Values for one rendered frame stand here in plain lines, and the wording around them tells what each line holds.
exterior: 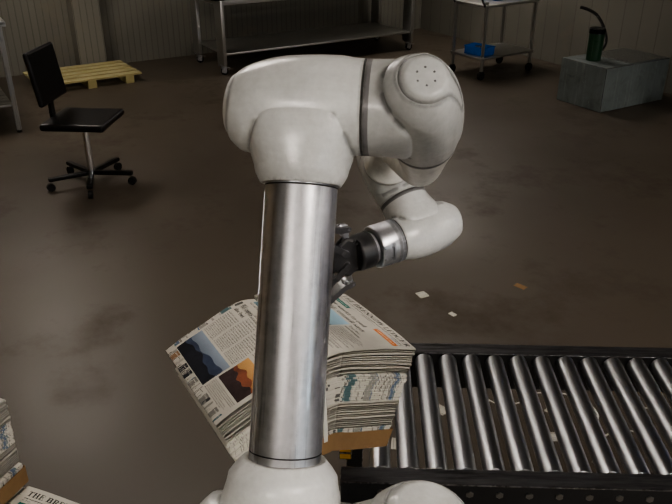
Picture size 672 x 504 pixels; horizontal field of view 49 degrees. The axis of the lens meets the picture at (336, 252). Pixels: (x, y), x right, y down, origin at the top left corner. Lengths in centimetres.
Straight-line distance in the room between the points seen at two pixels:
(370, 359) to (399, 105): 64
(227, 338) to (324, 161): 62
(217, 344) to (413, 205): 48
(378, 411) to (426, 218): 40
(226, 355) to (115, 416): 182
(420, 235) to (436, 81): 60
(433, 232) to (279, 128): 61
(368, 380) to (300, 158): 62
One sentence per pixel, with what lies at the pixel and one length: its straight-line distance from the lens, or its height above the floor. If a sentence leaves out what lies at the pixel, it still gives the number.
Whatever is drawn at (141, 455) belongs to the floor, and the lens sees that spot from 303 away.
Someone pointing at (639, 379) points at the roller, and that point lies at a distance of 215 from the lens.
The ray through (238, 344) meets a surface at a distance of 146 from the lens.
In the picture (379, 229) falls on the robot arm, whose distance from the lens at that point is 147.
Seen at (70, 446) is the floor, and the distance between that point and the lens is 315.
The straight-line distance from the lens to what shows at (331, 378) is 141.
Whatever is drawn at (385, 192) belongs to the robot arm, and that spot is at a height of 140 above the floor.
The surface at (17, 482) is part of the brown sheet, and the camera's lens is 174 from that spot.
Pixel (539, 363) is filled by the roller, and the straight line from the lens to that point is 211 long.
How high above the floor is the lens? 198
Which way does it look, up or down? 27 degrees down
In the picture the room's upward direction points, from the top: straight up
